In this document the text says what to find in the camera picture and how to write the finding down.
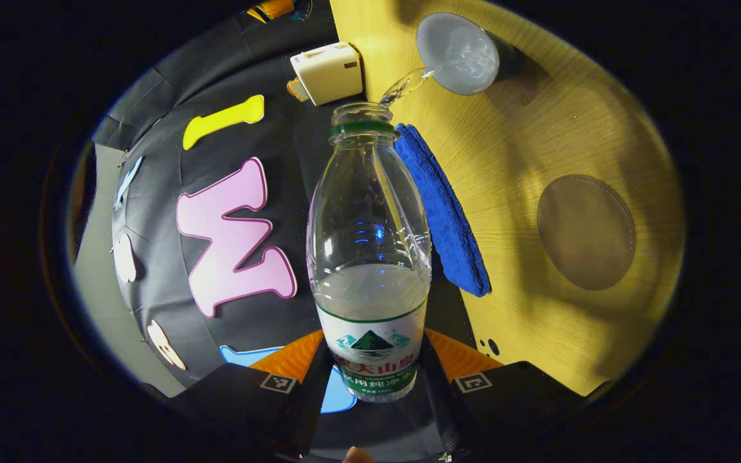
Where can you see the white toaster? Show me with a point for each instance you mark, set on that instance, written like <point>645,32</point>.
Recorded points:
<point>329,74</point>

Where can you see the black backdrop cloth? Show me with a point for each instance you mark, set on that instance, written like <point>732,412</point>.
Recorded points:
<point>158,193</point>

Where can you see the dark teacup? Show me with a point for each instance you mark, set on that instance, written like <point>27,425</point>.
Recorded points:
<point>457,54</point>

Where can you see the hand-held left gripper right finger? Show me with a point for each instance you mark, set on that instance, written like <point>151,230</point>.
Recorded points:
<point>438,405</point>

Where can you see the folded blue towel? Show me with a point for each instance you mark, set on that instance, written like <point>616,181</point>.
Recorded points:
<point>448,218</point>

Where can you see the round brown coaster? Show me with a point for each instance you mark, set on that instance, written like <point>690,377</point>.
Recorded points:
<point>586,231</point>

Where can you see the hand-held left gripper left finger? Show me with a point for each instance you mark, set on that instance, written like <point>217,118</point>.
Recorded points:
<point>312,405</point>

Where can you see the clear plastic water bottle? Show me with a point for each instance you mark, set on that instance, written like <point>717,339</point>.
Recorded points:
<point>370,257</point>

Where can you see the brown toast slice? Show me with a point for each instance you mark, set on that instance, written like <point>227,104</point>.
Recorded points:
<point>297,90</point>

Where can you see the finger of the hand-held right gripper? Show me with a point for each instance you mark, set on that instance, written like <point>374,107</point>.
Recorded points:
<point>274,8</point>

